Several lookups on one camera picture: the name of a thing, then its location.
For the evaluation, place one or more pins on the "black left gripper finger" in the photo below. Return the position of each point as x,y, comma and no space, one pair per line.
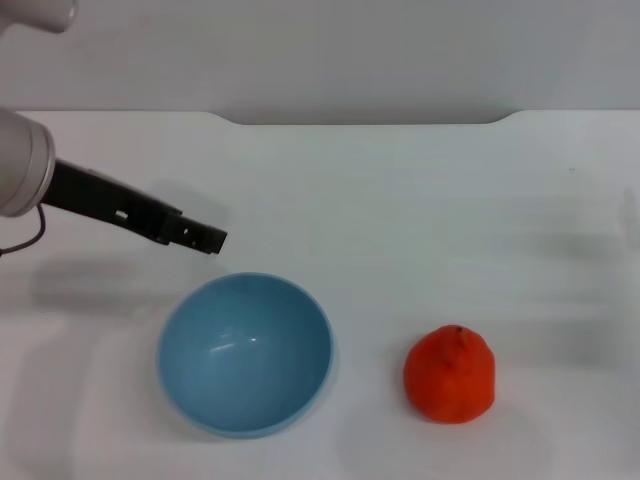
200,237

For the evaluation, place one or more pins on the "blue bowl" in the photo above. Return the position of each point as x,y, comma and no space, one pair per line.
245,355

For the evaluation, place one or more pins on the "orange fruit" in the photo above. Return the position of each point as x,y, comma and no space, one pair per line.
450,380

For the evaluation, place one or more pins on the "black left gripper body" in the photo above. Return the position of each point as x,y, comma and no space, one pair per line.
110,202

